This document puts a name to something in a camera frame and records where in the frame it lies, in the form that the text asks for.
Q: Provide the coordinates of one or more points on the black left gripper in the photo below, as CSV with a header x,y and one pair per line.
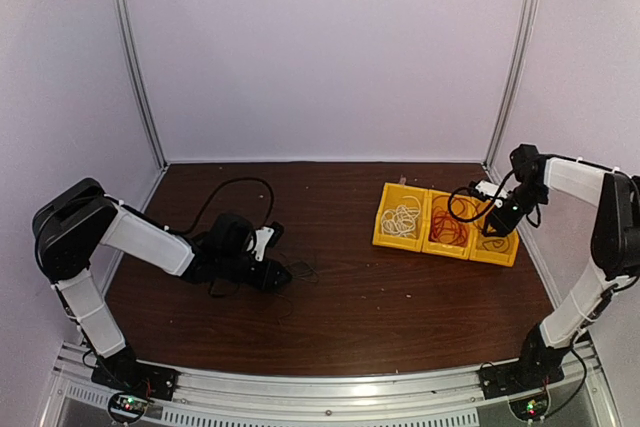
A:
x,y
270,271

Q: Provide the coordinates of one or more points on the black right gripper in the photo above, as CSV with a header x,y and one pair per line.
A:
x,y
510,223

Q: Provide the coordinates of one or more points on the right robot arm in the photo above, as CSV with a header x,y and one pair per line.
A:
x,y
613,259

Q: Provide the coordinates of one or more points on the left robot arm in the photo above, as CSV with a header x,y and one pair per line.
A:
x,y
71,227

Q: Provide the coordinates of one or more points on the yellow bin right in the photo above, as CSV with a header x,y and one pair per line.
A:
x,y
495,250

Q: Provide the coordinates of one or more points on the yellow bin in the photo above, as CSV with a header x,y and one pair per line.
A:
x,y
495,250
399,222
444,234

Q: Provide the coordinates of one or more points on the yellow bin middle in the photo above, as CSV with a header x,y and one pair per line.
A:
x,y
444,234

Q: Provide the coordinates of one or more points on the yellow bin left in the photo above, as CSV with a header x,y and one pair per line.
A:
x,y
399,222

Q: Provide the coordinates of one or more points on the right controller board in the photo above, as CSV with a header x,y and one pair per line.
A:
x,y
530,408

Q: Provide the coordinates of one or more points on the controller board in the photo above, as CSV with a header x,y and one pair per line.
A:
x,y
530,408
124,407

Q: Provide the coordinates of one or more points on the left controller board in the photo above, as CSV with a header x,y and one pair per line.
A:
x,y
124,407

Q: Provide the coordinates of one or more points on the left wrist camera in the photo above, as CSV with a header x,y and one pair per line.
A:
x,y
264,238

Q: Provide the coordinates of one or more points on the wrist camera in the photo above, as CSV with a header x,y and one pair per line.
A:
x,y
487,191
264,238

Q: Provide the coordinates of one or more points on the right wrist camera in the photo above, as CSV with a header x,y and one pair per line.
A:
x,y
487,191

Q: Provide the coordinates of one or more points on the aluminium frame post right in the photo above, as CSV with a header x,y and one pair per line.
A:
x,y
526,22

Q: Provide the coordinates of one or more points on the aluminium frame post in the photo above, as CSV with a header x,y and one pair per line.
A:
x,y
137,82
526,22

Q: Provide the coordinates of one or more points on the aluminium front rail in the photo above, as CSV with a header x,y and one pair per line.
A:
x,y
449,397

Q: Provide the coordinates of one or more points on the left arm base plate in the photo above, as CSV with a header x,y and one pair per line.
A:
x,y
125,373

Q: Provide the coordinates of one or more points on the aluminium frame post left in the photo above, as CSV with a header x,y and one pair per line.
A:
x,y
137,82

